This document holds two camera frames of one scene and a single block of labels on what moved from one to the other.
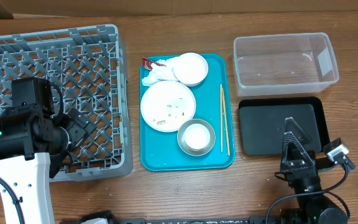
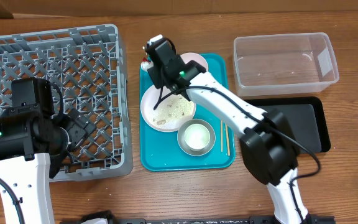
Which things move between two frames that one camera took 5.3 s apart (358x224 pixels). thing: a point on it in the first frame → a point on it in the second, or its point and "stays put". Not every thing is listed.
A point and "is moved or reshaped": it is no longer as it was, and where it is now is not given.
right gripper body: [305, 178] → [157, 77]
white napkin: [160, 73] is moved or reshaped
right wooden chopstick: [226, 122] stays put
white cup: [197, 136] stays put
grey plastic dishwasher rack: [84, 66] stays put
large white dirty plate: [165, 106] stays put
